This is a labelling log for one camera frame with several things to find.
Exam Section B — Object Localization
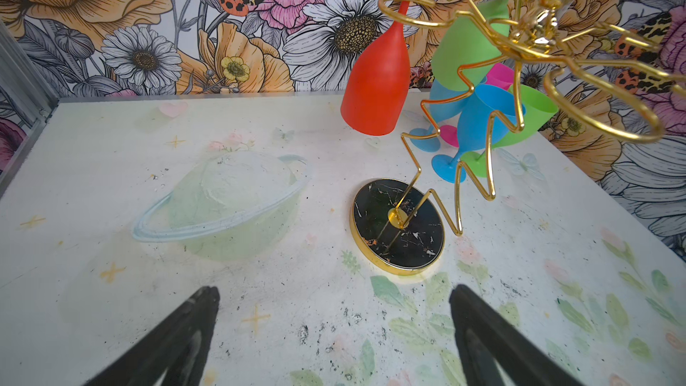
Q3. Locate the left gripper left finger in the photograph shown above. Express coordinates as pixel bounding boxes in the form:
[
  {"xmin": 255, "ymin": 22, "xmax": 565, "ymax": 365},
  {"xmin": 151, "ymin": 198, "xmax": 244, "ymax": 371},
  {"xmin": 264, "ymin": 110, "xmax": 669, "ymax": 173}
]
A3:
[{"xmin": 87, "ymin": 286, "xmax": 220, "ymax": 385}]

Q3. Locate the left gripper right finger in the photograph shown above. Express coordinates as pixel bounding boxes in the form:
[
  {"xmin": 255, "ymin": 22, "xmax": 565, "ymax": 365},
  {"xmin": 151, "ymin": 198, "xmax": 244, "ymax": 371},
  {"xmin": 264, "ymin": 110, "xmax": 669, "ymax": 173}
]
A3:
[{"xmin": 449, "ymin": 284, "xmax": 580, "ymax": 385}]

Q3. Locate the blue wine glass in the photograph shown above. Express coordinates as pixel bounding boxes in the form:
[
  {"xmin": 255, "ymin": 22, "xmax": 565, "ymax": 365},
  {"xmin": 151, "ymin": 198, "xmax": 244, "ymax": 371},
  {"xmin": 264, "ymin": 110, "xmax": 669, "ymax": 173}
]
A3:
[
  {"xmin": 432, "ymin": 84, "xmax": 516, "ymax": 183},
  {"xmin": 410, "ymin": 80, "xmax": 469, "ymax": 152}
]

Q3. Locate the green wine glass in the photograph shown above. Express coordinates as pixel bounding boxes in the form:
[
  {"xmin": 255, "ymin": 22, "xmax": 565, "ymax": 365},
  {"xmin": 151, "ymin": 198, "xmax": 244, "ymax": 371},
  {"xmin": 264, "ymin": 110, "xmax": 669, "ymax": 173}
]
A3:
[
  {"xmin": 431, "ymin": 16, "xmax": 500, "ymax": 92},
  {"xmin": 462, "ymin": 84, "xmax": 558, "ymax": 178}
]

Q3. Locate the pink wine glass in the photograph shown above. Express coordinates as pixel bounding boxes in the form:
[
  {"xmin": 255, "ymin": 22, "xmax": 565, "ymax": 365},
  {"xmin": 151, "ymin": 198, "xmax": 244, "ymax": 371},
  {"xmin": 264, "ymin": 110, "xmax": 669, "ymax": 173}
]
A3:
[{"xmin": 441, "ymin": 64, "xmax": 515, "ymax": 148}]

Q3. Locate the red wine glass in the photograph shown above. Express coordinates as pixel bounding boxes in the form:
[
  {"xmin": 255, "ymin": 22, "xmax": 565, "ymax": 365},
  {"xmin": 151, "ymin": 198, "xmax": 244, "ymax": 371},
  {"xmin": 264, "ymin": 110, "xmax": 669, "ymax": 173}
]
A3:
[{"xmin": 340, "ymin": 0, "xmax": 442, "ymax": 136}]

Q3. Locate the gold wire wine glass rack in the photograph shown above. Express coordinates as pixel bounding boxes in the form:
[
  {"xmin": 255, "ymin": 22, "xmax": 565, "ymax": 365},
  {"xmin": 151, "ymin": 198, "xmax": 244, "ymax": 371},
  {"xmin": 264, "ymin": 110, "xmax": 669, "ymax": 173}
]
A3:
[{"xmin": 340, "ymin": 0, "xmax": 685, "ymax": 275}]

